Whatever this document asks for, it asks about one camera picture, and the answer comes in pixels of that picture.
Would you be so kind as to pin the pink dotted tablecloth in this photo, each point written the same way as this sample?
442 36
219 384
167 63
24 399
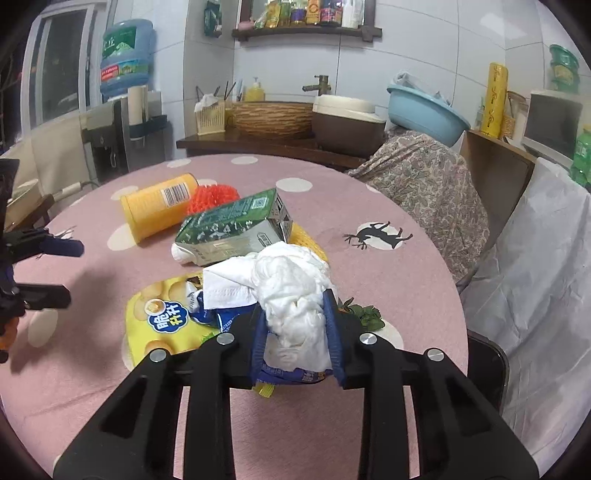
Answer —
369 277

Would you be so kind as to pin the blue snack wrapper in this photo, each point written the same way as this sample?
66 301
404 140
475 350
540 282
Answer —
221 318

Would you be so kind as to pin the bronze faucet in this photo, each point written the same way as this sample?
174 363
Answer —
321 83

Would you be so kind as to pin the blue water jug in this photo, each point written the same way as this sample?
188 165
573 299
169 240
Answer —
125 60

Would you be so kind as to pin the yellow cylinder roll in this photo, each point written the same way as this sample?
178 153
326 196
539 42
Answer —
493 101

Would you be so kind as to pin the green milk carton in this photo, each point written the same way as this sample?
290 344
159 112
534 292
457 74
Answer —
221 226

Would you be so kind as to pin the yellow snack bag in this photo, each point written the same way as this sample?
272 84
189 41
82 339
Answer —
157 323

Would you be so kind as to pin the green plastic bottle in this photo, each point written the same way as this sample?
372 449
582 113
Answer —
582 157

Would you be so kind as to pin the light blue plastic basin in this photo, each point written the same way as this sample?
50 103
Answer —
425 115

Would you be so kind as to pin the white tissue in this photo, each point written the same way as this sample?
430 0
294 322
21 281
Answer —
286 295

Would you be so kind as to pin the green hanging packet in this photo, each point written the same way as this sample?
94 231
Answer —
212 18

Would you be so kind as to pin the white cover cloth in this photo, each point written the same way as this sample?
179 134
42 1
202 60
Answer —
540 286

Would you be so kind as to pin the water dispenser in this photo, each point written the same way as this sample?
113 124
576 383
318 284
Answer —
138 138

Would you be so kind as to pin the cream utensil holder basket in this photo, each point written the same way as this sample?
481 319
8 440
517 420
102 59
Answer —
210 121

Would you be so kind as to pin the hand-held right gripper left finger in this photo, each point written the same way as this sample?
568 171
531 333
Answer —
259 341

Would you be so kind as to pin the row of colourful bottles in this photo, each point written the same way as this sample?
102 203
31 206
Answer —
304 13

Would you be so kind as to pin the green vegetable leaves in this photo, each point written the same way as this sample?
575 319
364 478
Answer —
369 316

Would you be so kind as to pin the woven wicker basket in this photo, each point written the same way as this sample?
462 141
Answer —
272 119

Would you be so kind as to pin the brown basin with cream rim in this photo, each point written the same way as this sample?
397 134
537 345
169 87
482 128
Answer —
344 129

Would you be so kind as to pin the window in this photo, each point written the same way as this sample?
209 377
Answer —
60 60

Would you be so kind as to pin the orange mesh scrubber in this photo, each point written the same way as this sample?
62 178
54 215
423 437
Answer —
212 198

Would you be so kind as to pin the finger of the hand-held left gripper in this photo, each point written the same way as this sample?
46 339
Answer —
46 297
62 248

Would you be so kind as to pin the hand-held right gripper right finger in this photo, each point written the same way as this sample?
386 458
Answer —
334 341

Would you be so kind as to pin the dark wooden wall shelf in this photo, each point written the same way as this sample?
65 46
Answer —
304 32

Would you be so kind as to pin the white plastic bag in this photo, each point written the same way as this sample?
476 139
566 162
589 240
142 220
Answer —
411 81

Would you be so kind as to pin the yellow soap bottle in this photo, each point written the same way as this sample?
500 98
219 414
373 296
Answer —
255 92

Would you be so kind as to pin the yellow chip can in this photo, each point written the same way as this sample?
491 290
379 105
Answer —
157 205

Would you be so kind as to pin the floral patterned cloth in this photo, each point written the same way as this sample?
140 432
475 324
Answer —
429 184

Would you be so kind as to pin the wooden cabinet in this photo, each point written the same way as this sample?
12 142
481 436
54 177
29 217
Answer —
498 175

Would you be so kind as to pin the dark wooden counter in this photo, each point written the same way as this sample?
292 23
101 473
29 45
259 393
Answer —
221 143

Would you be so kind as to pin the yellow foam fruit net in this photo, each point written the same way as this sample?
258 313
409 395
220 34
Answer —
304 240

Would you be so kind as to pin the dark brown trash bin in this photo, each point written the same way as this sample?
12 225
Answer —
487 369

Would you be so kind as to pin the white microwave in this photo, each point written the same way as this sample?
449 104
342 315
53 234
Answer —
551 124

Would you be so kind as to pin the small wicker holder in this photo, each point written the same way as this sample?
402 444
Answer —
515 115

